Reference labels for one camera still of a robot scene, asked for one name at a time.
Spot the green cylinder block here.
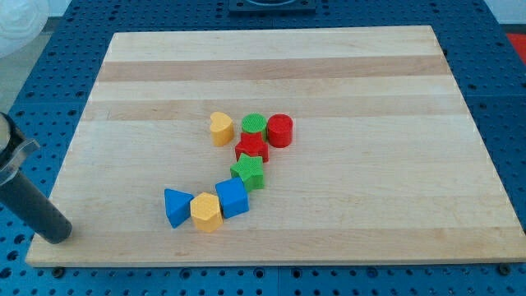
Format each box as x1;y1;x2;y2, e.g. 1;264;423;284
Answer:
242;113;267;141

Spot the light wooden board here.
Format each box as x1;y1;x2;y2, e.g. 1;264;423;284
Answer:
26;26;525;267

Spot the red star block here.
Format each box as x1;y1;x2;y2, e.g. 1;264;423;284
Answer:
234;132;270;163

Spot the green star block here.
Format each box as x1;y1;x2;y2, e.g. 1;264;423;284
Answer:
230;153;265;192

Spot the red cylinder block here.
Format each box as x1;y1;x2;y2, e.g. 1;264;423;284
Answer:
267;113;293;148

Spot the yellow heart block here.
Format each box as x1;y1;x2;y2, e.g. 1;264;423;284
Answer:
210;112;234;146

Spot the blue cube block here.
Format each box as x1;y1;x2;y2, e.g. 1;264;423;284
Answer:
215;177;249;219

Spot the yellow hexagon block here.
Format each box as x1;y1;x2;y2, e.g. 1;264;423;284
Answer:
190;192;224;233

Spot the blue triangle block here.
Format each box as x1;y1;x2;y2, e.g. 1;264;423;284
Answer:
164;188;194;229

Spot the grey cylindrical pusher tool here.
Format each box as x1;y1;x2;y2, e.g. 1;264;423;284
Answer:
1;113;72;244

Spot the white round object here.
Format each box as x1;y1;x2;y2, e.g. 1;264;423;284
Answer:
1;0;49;58

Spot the red object at edge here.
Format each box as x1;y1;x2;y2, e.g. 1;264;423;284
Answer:
506;33;526;63

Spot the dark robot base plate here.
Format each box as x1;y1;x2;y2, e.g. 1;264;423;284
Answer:
228;0;317;14

